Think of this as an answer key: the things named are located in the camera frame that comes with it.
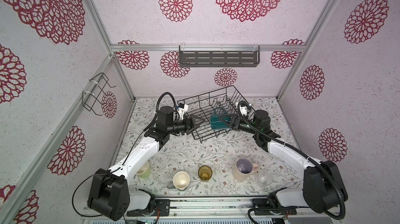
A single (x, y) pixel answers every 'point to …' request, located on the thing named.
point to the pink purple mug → (242, 168)
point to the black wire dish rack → (204, 105)
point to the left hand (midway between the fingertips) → (201, 124)
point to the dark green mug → (220, 121)
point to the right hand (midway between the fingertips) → (221, 117)
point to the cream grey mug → (181, 180)
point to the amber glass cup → (204, 173)
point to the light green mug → (145, 171)
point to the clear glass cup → (264, 176)
